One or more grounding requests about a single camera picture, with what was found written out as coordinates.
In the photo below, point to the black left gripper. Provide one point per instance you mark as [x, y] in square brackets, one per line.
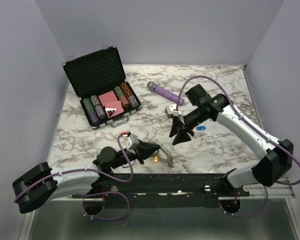
[145, 150]

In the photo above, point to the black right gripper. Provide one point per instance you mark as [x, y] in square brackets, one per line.
[182, 136]

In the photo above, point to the blue key tag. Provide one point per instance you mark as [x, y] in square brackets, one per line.
[201, 128]

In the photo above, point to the round metal key ring disc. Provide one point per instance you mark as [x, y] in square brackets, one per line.
[165, 156]

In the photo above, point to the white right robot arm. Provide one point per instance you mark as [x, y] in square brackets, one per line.
[274, 155]

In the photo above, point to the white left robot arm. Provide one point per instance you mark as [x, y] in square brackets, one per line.
[43, 183]

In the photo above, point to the yellow key tag inner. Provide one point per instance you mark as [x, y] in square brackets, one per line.
[156, 159]

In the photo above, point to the all in triangle button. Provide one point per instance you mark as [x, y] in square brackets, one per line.
[110, 111]

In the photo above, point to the purple glitter microphone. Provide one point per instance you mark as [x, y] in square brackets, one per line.
[164, 93]

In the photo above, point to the red playing card deck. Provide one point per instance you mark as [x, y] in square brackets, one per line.
[110, 100]

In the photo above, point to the black poker chip case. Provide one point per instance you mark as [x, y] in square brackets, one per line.
[95, 74]

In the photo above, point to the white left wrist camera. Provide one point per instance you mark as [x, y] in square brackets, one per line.
[131, 141]

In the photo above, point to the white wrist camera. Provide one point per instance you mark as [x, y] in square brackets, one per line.
[131, 141]
[170, 111]

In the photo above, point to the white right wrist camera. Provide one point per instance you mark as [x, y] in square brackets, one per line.
[170, 111]

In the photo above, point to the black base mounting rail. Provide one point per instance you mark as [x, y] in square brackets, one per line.
[163, 190]

